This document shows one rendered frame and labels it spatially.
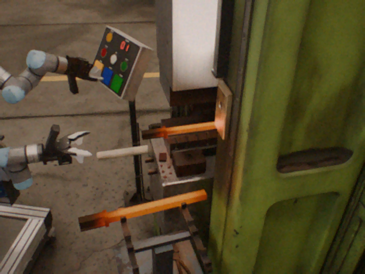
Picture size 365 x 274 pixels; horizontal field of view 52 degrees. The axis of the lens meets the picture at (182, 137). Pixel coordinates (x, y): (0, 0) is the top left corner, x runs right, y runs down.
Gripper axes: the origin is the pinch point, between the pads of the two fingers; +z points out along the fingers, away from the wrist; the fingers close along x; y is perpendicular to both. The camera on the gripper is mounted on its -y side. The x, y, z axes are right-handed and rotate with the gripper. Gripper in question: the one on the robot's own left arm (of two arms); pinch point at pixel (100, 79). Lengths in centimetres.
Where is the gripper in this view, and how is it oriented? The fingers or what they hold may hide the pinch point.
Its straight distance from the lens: 184.9
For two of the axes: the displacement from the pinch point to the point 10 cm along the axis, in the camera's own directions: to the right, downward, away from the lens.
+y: 4.0, -8.8, -2.7
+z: 6.7, 0.8, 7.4
